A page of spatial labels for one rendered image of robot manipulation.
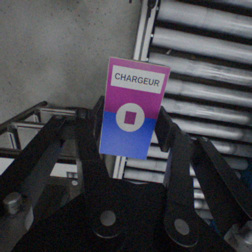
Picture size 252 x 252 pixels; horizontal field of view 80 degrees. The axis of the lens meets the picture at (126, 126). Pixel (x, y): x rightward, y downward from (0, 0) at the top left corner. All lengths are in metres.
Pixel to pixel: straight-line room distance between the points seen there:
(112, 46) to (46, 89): 0.63
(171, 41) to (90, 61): 0.86
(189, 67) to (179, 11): 0.15
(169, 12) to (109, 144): 0.40
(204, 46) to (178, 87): 0.13
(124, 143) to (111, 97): 0.07
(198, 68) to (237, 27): 0.14
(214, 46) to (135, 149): 0.41
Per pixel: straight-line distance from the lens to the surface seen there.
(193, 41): 0.52
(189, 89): 0.54
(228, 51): 0.57
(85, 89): 1.31
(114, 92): 0.19
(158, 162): 0.65
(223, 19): 0.56
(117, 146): 0.22
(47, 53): 1.38
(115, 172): 0.67
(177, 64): 0.51
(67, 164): 0.68
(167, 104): 0.53
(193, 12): 0.53
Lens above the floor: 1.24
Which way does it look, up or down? 65 degrees down
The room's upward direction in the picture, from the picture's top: 178 degrees counter-clockwise
